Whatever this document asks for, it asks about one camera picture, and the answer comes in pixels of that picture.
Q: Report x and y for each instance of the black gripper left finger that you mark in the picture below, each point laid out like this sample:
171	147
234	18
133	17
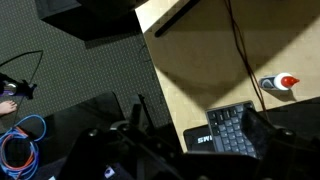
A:
139	122

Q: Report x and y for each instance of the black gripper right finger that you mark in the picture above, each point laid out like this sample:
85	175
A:
261	133

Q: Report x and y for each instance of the grey mechanical keyboard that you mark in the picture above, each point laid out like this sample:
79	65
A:
225	128

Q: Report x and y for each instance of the black desk mat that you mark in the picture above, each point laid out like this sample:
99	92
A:
302	117

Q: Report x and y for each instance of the white glue bottle red cap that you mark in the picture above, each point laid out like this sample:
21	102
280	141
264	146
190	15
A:
282	82

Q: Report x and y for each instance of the black computer monitor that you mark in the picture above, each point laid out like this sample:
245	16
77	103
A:
90	19

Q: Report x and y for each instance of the bare human foot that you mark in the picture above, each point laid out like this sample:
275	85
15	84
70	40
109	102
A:
7	107

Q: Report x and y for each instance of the black tripod camera mount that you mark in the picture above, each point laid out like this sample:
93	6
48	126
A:
11	87

